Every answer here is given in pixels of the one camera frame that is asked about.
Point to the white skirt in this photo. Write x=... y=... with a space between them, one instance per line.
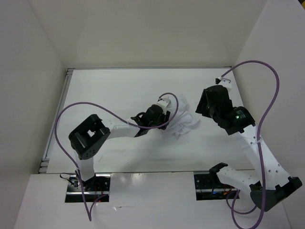
x=183 y=122

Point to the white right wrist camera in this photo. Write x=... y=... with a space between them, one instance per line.
x=226 y=83

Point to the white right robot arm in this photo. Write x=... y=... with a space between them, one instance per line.
x=272 y=183

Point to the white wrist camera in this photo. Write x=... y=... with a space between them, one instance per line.
x=226 y=83
x=164 y=103

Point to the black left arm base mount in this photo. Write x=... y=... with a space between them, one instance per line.
x=97 y=188

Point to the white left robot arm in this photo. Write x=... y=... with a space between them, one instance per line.
x=89 y=136

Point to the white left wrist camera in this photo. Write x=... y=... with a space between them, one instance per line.
x=164 y=103

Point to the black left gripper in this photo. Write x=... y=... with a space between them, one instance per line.
x=165 y=118

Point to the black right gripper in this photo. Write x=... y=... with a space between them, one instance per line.
x=201 y=107

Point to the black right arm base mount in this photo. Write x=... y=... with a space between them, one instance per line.
x=206 y=189

